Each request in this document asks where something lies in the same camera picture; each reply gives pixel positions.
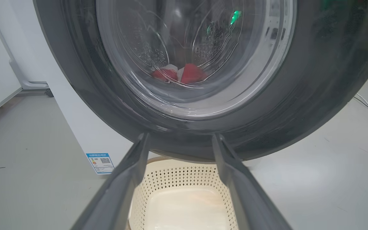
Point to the red and white jersey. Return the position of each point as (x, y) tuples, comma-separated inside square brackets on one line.
[(192, 74)]

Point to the white front-load washing machine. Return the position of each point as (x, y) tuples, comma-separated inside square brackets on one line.
[(85, 127)]

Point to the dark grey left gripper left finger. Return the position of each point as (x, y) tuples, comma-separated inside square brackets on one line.
[(117, 191)]

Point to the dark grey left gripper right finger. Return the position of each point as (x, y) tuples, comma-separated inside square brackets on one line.
[(244, 191)]

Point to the metal stand leg with caster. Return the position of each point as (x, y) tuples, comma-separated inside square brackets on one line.
[(32, 85)]

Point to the blue energy label sticker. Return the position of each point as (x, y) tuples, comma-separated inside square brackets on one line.
[(100, 163)]

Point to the cream perforated laundry basket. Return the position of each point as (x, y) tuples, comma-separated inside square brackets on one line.
[(184, 207)]

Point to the round black glass washer door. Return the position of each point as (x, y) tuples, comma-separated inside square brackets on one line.
[(299, 95)]

